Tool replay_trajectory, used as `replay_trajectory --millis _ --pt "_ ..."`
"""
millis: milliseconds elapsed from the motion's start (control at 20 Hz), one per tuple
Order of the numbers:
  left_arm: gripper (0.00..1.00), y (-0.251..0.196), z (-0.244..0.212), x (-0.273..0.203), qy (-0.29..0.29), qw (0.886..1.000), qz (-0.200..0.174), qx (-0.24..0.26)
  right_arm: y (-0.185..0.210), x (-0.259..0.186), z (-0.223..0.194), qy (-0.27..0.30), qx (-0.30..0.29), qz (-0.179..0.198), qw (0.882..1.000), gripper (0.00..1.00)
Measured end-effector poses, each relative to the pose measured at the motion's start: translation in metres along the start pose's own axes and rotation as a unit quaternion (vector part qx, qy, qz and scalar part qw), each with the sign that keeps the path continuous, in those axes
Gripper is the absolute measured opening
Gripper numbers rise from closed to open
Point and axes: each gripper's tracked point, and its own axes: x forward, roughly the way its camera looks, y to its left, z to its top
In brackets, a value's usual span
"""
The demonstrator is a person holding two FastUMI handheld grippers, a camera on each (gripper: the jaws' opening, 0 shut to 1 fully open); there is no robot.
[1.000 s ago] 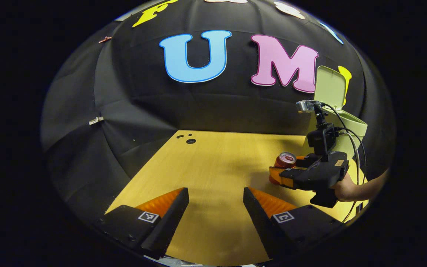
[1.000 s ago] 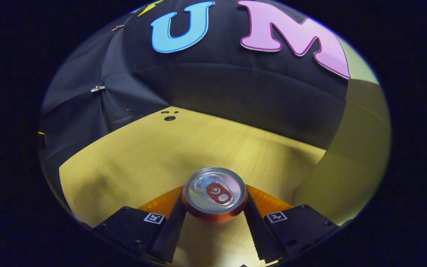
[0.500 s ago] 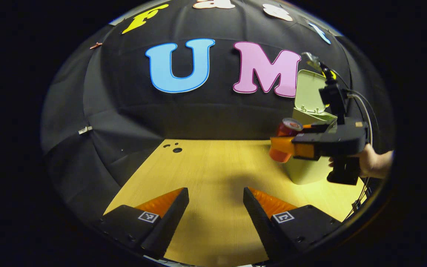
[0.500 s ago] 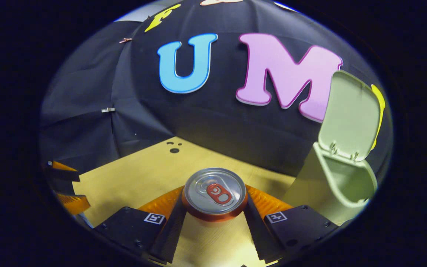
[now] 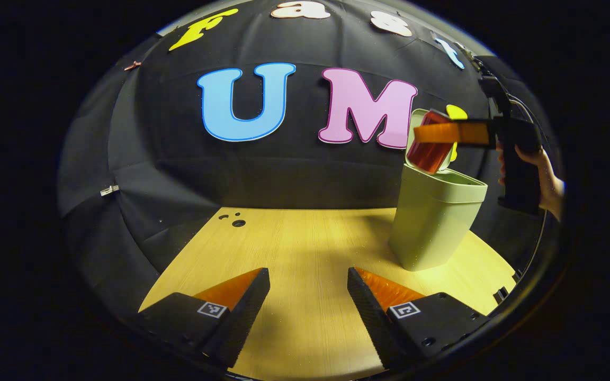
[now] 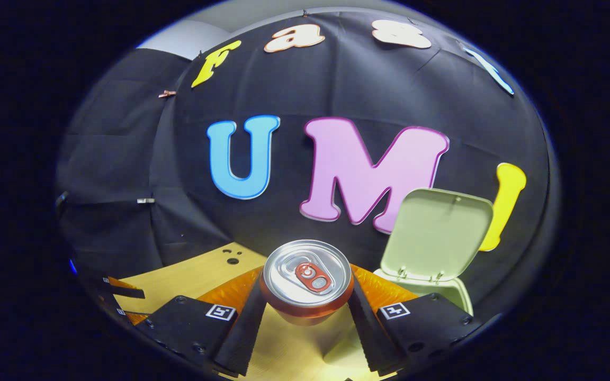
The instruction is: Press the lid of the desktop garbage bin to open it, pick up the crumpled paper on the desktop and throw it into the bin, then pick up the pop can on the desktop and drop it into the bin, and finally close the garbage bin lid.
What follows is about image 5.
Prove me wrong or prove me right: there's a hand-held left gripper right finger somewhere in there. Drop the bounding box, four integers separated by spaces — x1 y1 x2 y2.
347 267 488 371

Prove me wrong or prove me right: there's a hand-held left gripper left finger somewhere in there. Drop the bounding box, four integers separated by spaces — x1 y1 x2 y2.
138 267 271 369

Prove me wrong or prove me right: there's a red pop can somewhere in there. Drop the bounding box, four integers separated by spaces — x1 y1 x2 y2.
407 110 455 174

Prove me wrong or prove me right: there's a pale green garbage bin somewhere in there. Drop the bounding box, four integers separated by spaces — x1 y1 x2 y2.
388 108 488 272

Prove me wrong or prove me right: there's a wooden desktop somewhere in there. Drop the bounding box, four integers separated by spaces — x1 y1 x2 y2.
138 206 517 381

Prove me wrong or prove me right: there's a black backdrop cloth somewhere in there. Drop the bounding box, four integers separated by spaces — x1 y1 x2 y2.
56 0 560 318

